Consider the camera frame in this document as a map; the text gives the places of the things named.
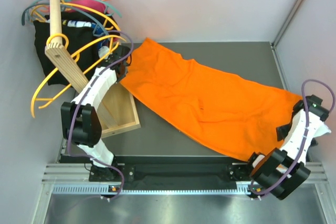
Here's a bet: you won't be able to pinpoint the orange trousers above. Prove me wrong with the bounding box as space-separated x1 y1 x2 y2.
121 38 301 161

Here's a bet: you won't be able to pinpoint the yellow hanger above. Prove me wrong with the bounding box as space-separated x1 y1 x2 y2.
30 33 126 118
22 0 122 33

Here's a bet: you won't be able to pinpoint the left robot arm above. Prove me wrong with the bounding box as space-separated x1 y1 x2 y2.
61 45 131 182

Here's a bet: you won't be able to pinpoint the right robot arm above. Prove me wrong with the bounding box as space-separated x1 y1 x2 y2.
245 95 331 200

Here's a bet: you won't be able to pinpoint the teal hanger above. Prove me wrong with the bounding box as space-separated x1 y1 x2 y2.
20 0 122 31

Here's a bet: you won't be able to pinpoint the blue hanging garment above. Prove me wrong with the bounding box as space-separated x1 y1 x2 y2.
91 23 108 37

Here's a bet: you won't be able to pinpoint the black hanging garment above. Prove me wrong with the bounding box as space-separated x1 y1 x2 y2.
33 12 106 76

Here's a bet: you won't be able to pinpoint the wooden rack base tray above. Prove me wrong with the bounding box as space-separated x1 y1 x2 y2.
98 83 141 138

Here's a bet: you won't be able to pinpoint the wooden rack pole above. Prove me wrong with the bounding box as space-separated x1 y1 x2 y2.
45 0 88 93

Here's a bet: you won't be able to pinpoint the corner aluminium profile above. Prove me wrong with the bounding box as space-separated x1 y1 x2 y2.
271 0 322 49

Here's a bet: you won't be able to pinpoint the aluminium frame rail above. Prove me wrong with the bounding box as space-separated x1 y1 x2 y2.
32 157 335 223

